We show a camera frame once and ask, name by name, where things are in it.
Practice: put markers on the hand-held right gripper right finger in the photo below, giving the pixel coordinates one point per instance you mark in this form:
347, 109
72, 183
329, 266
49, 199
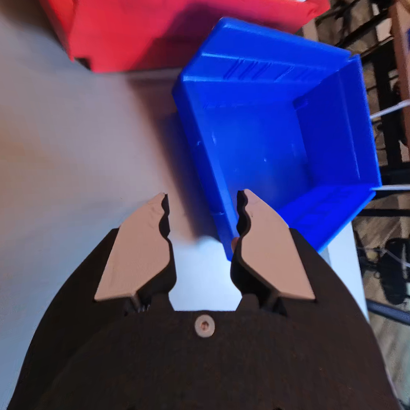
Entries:
272, 256

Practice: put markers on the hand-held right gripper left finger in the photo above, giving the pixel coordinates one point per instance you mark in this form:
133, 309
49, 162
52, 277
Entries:
134, 256

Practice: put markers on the blue plastic bin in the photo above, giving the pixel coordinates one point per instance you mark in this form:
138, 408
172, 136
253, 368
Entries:
256, 144

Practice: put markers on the red plastic tray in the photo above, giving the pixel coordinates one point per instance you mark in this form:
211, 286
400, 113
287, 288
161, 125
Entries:
160, 32

